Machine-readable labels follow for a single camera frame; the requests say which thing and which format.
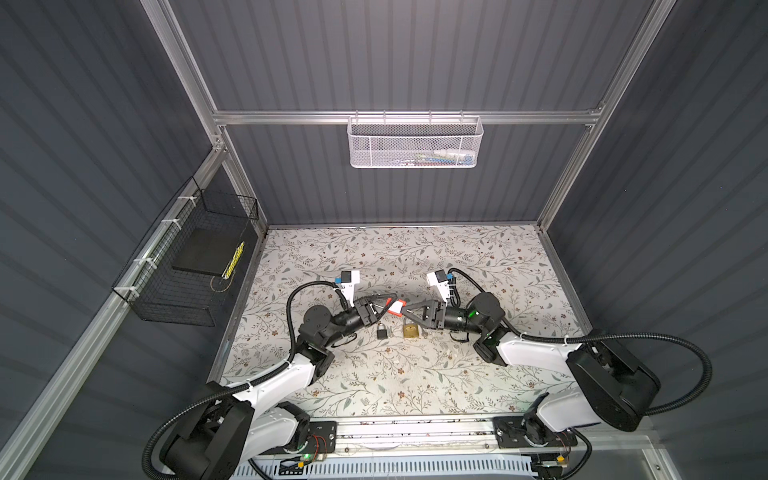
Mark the yellow marker pen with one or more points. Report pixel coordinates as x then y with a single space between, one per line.
231 266

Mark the white perforated cable duct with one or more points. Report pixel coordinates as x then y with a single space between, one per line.
484 466

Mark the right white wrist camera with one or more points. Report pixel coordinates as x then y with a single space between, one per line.
444 284

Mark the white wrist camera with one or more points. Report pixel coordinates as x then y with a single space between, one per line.
346 283
444 284

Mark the white wire mesh basket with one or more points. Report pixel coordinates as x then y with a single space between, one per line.
375 142

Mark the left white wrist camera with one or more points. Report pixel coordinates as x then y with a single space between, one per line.
346 283

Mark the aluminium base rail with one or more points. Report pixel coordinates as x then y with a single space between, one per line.
414 433

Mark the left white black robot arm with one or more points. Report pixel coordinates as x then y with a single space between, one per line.
166 456

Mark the black flat box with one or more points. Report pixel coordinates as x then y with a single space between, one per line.
205 252

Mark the black wire basket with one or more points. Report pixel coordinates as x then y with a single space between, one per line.
156 292

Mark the items in white basket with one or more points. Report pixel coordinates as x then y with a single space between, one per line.
449 158

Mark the small black padlock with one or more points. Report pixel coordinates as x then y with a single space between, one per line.
382 332

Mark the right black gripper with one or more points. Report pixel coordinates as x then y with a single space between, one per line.
434 317

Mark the brass padlock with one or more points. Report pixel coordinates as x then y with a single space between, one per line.
410 329

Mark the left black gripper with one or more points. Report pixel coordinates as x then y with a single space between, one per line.
371 317

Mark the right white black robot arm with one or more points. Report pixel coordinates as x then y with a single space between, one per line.
610 385

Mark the red safety padlock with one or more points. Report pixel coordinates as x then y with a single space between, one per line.
395 307

